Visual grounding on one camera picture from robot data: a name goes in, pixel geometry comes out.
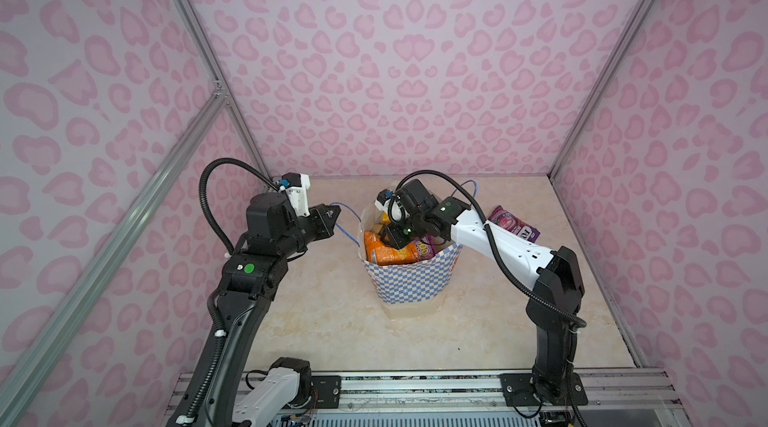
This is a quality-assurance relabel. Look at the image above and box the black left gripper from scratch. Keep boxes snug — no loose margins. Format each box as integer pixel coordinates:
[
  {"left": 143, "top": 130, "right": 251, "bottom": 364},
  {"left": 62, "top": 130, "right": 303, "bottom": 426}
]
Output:
[{"left": 276, "top": 202, "right": 340, "bottom": 259}]

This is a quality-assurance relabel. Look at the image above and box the small orange snack packet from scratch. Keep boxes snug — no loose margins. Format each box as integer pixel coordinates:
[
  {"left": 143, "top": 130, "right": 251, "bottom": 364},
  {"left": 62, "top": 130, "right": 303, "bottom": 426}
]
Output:
[{"left": 363, "top": 231, "right": 421, "bottom": 266}]

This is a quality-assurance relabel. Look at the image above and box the blue checkered paper bag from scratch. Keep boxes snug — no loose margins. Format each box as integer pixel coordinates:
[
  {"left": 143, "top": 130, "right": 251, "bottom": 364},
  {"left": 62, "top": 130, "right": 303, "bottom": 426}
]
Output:
[{"left": 353, "top": 202, "right": 462, "bottom": 320}]

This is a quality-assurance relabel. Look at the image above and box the purple Fox's candy bag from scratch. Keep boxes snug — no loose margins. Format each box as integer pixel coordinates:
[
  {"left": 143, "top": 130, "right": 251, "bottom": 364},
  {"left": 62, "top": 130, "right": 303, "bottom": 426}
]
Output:
[{"left": 489, "top": 205, "right": 540, "bottom": 243}]

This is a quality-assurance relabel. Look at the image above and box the purple grape candy bag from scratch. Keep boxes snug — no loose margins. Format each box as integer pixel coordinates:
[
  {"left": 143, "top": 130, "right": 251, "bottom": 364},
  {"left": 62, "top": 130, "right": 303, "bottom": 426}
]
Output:
[{"left": 408, "top": 239, "right": 436, "bottom": 262}]

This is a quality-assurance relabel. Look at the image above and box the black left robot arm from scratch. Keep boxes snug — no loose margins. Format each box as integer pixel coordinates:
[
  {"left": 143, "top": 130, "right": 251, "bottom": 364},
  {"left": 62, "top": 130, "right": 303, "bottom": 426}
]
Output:
[{"left": 167, "top": 192, "right": 341, "bottom": 426}]

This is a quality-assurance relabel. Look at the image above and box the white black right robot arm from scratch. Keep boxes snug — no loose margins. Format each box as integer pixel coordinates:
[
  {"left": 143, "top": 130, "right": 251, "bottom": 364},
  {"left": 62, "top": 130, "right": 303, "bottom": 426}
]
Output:
[{"left": 374, "top": 169, "right": 587, "bottom": 406}]

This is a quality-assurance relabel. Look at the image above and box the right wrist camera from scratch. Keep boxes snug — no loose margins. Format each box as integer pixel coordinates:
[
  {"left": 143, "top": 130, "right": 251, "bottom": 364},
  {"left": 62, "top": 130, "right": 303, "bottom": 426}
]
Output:
[{"left": 374, "top": 189, "right": 400, "bottom": 216}]

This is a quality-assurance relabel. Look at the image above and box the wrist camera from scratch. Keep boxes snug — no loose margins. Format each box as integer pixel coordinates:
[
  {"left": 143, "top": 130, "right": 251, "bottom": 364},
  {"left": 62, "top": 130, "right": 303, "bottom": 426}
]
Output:
[
  {"left": 374, "top": 189, "right": 400, "bottom": 216},
  {"left": 279, "top": 172, "right": 311, "bottom": 217}
]

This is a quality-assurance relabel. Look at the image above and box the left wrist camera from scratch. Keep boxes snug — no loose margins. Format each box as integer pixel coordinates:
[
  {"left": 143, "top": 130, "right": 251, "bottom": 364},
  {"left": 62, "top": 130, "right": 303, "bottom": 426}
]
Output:
[{"left": 279, "top": 172, "right": 311, "bottom": 217}]

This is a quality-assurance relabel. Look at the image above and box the black corrugated right cable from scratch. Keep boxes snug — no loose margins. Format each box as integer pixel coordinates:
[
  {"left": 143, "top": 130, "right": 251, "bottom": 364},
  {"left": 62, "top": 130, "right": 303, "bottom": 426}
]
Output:
[{"left": 387, "top": 169, "right": 588, "bottom": 427}]

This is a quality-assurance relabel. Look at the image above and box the black corrugated cable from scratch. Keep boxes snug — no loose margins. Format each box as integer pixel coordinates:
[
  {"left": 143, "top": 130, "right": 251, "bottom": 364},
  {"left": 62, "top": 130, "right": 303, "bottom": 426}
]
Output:
[
  {"left": 387, "top": 169, "right": 588, "bottom": 427},
  {"left": 198, "top": 157, "right": 280, "bottom": 255}
]

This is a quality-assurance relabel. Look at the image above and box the black corrugated left cable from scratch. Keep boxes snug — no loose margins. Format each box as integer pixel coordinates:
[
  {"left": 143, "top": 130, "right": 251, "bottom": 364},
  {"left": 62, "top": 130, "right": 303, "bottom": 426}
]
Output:
[{"left": 198, "top": 157, "right": 280, "bottom": 255}]

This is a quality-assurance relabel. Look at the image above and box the diagonal aluminium frame bar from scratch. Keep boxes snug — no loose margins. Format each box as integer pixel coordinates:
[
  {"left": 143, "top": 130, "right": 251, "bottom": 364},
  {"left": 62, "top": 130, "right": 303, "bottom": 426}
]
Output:
[{"left": 0, "top": 90, "right": 229, "bottom": 410}]

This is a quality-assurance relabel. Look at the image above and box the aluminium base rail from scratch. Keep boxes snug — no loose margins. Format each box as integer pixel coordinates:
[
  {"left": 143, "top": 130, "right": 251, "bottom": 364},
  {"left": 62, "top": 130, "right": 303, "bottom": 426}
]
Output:
[{"left": 163, "top": 367, "right": 691, "bottom": 426}]

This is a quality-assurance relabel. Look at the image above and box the aluminium corner frame post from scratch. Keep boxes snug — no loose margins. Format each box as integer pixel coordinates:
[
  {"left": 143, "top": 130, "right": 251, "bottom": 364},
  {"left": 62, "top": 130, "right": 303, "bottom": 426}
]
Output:
[{"left": 171, "top": 0, "right": 270, "bottom": 176}]

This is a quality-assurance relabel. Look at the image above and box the right aluminium corner post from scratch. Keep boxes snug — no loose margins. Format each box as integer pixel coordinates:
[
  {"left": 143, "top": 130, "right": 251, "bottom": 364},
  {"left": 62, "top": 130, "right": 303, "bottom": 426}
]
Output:
[{"left": 547, "top": 0, "right": 660, "bottom": 183}]

